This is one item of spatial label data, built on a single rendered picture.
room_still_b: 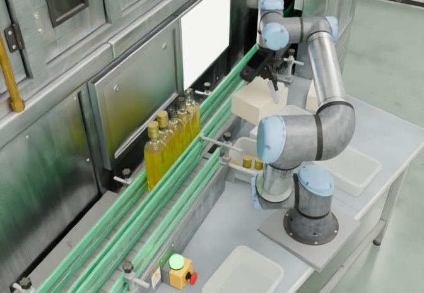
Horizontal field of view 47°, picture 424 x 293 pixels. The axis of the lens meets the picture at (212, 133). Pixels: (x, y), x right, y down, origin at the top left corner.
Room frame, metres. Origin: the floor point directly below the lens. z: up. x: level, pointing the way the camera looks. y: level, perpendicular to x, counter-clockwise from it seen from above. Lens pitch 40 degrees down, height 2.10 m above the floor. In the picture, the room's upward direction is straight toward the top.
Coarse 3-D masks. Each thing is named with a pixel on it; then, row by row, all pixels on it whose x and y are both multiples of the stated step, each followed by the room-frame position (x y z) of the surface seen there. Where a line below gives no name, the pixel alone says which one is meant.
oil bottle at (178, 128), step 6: (168, 120) 1.27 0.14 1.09; (180, 120) 1.28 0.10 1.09; (168, 126) 1.25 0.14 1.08; (174, 126) 1.25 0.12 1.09; (180, 126) 1.26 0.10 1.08; (174, 132) 1.24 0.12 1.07; (180, 132) 1.25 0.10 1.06; (180, 138) 1.25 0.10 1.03; (180, 144) 1.25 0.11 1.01; (180, 150) 1.25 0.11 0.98
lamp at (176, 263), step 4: (172, 256) 0.91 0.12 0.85; (176, 256) 0.91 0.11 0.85; (180, 256) 0.91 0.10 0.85; (172, 260) 0.89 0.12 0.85; (176, 260) 0.89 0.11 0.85; (180, 260) 0.89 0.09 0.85; (172, 264) 0.88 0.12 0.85; (176, 264) 0.88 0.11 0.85; (180, 264) 0.88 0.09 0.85; (172, 268) 0.88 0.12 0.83; (176, 268) 0.88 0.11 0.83; (180, 268) 0.88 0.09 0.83
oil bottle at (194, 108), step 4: (188, 104) 1.36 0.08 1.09; (192, 104) 1.36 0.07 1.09; (196, 104) 1.37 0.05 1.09; (188, 108) 1.35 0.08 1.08; (192, 108) 1.35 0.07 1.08; (196, 108) 1.36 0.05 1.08; (192, 112) 1.34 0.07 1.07; (196, 112) 1.36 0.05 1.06; (196, 116) 1.36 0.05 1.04; (196, 120) 1.36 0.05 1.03; (196, 124) 1.36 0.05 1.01; (196, 128) 1.36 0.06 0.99; (200, 128) 1.38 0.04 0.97; (196, 132) 1.35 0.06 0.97
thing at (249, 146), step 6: (240, 138) 1.47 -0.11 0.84; (246, 138) 1.47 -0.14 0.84; (234, 144) 1.44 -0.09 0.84; (240, 144) 1.47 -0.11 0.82; (246, 144) 1.47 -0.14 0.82; (252, 144) 1.46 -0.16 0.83; (234, 150) 1.42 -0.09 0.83; (246, 150) 1.46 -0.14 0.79; (252, 150) 1.45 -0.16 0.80; (234, 156) 1.41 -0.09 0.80; (240, 156) 1.45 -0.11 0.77; (252, 156) 1.45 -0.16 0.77; (240, 162) 1.41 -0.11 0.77; (252, 162) 1.41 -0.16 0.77; (240, 168) 1.31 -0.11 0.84; (252, 168) 1.38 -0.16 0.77
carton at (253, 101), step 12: (252, 84) 1.44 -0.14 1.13; (264, 84) 1.44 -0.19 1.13; (240, 96) 1.36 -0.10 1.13; (252, 96) 1.36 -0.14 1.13; (264, 96) 1.36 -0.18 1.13; (240, 108) 1.35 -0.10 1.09; (252, 108) 1.31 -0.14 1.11; (264, 108) 1.31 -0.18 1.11; (276, 108) 1.37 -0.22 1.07; (252, 120) 1.31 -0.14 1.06
